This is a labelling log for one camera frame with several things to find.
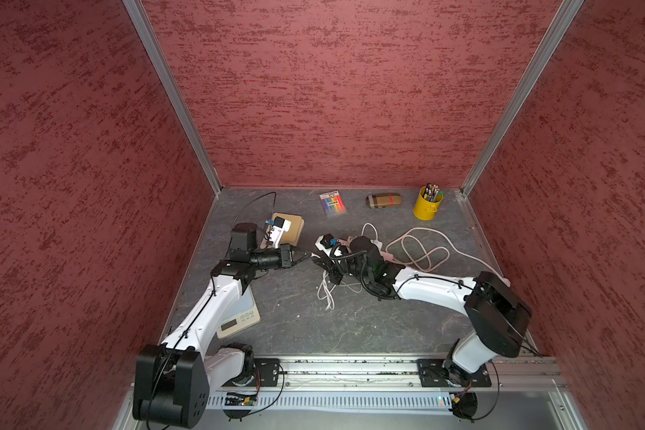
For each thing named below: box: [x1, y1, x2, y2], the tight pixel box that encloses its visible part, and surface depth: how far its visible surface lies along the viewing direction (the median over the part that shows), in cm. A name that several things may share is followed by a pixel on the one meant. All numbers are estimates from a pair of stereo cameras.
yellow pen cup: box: [412, 186, 444, 222], surface depth 108 cm
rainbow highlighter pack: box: [318, 189, 347, 215], surface depth 116 cm
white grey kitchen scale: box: [216, 286, 261, 339], surface depth 84 cm
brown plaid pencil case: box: [365, 192, 403, 209], surface depth 116 cm
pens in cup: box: [421, 182, 444, 203], surface depth 100 cm
